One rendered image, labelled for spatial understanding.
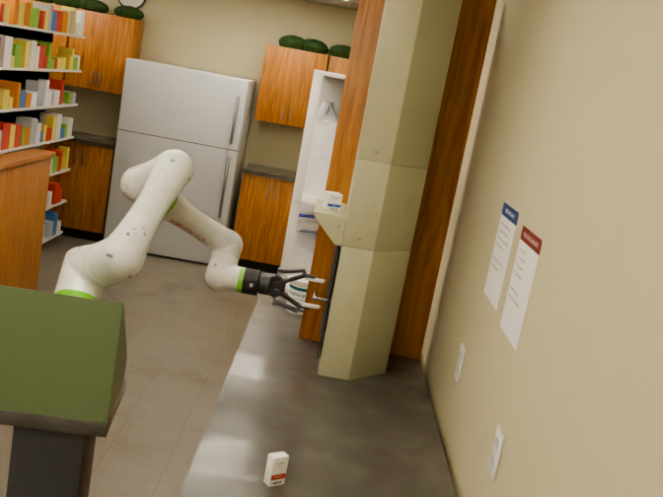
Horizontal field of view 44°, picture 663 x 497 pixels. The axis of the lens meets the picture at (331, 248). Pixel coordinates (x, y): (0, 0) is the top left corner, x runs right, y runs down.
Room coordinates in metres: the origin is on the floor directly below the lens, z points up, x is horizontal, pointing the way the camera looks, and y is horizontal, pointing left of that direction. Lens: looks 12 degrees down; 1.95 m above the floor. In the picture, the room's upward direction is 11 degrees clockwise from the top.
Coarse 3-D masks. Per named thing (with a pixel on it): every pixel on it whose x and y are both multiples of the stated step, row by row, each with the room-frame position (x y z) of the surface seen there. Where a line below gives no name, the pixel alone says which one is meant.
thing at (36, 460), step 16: (16, 432) 2.07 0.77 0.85; (32, 432) 2.07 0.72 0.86; (48, 432) 2.08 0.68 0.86; (64, 432) 2.08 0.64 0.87; (16, 448) 2.07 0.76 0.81; (32, 448) 2.07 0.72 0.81; (48, 448) 2.08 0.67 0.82; (64, 448) 2.08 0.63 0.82; (80, 448) 2.09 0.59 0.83; (16, 464) 2.07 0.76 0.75; (32, 464) 2.07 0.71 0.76; (48, 464) 2.08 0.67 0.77; (64, 464) 2.08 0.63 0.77; (80, 464) 2.09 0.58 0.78; (16, 480) 2.07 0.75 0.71; (32, 480) 2.07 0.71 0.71; (48, 480) 2.08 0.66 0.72; (64, 480) 2.09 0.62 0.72; (80, 480) 2.09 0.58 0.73; (16, 496) 2.07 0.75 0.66; (32, 496) 2.08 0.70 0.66; (48, 496) 2.08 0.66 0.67; (64, 496) 2.09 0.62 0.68; (80, 496) 2.12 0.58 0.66
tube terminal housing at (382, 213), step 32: (352, 192) 2.70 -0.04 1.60; (384, 192) 2.71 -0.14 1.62; (416, 192) 2.82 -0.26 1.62; (352, 224) 2.70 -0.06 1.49; (384, 224) 2.72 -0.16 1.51; (352, 256) 2.70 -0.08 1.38; (384, 256) 2.75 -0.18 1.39; (352, 288) 2.70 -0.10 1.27; (384, 288) 2.77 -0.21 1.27; (352, 320) 2.70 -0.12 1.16; (384, 320) 2.80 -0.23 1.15; (320, 352) 2.89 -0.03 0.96; (352, 352) 2.71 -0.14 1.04; (384, 352) 2.83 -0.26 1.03
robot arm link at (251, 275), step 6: (246, 270) 2.79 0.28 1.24; (252, 270) 2.79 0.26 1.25; (258, 270) 2.80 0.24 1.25; (246, 276) 2.77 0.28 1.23; (252, 276) 2.77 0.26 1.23; (258, 276) 2.78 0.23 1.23; (246, 282) 2.76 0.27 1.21; (252, 282) 2.76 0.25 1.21; (258, 282) 2.78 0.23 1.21; (246, 288) 2.76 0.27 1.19; (252, 288) 2.76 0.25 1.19; (258, 288) 2.78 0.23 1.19; (252, 294) 2.78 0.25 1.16
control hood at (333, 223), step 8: (320, 200) 2.97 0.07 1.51; (320, 208) 2.79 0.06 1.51; (344, 208) 2.89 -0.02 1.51; (320, 216) 2.70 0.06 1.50; (328, 216) 2.70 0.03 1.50; (336, 216) 2.71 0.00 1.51; (344, 216) 2.72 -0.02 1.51; (328, 224) 2.70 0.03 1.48; (336, 224) 2.70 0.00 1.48; (344, 224) 2.70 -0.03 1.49; (328, 232) 2.70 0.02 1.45; (336, 232) 2.70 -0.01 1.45; (336, 240) 2.70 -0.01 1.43
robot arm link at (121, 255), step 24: (144, 168) 2.57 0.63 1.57; (168, 168) 2.48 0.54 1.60; (192, 168) 2.56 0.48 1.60; (144, 192) 2.40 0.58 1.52; (168, 192) 2.43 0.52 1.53; (144, 216) 2.31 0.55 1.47; (120, 240) 2.20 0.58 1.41; (144, 240) 2.25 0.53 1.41; (96, 264) 2.19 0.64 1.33; (120, 264) 2.17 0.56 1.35
